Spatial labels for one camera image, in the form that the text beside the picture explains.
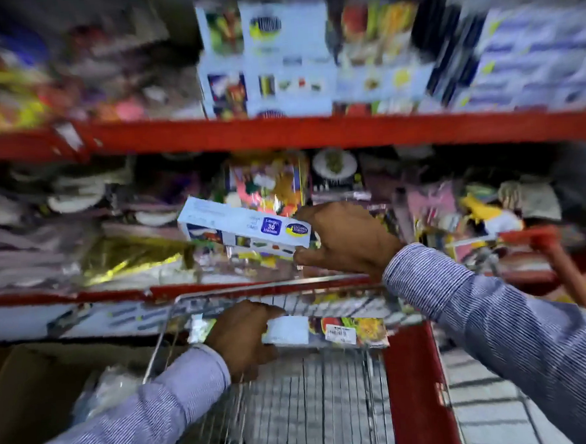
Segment stack of white boxes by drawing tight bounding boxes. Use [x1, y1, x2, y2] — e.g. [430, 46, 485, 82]
[192, 0, 341, 125]

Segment colourful party packet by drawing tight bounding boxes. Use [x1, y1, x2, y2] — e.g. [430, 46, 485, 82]
[224, 152, 311, 220]

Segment person's left forearm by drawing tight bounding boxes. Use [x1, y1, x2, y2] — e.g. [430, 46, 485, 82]
[0, 342, 236, 444]

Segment food picture roll box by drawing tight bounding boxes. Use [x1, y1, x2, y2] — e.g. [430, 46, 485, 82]
[187, 305, 391, 361]

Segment white foil roll box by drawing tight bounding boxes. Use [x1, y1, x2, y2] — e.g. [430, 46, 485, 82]
[176, 189, 315, 267]

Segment brown cardboard box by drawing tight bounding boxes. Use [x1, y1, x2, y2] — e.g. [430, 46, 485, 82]
[0, 332, 191, 444]

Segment red trolley handle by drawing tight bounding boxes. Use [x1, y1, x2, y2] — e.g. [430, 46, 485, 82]
[497, 223, 586, 324]

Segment yellow and white packet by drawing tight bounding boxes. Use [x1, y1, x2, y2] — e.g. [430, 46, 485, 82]
[459, 191, 526, 240]

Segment clear plastic bag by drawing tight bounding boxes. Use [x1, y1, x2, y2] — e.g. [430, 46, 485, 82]
[68, 363, 148, 426]

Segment pink packet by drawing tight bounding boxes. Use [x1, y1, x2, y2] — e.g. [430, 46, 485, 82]
[404, 182, 458, 234]

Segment black packet with plate picture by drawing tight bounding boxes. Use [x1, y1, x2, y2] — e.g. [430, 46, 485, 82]
[310, 146, 365, 200]

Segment stack of food picture boxes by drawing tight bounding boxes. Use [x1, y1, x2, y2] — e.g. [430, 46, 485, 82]
[328, 0, 440, 119]

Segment red shelf beam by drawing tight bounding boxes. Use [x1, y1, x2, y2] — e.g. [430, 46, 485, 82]
[0, 256, 586, 331]
[0, 90, 586, 177]

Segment wire shopping cart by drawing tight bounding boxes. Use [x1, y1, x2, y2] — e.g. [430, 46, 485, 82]
[138, 268, 467, 444]

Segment white shelf label strip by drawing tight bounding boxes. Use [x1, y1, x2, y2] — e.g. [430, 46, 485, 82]
[0, 294, 191, 345]

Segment beige packet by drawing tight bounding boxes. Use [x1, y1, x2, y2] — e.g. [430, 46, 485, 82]
[497, 175, 564, 225]

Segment person's right forearm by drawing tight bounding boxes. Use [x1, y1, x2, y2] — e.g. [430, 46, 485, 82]
[381, 232, 586, 444]

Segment person's left hand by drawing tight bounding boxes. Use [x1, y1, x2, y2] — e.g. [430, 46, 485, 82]
[203, 298, 290, 386]

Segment pile of pale blue boxes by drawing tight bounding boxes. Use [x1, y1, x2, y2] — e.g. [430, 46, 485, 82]
[445, 0, 586, 119]

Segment person's right hand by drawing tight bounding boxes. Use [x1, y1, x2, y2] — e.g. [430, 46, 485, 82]
[290, 197, 406, 283]

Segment gold foil packet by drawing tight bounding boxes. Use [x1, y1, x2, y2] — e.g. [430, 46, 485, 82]
[80, 232, 199, 288]

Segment black boxes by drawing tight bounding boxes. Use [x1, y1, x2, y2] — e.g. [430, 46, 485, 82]
[419, 0, 492, 109]

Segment stack of white paper plates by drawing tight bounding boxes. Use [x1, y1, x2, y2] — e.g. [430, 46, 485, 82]
[0, 157, 141, 237]

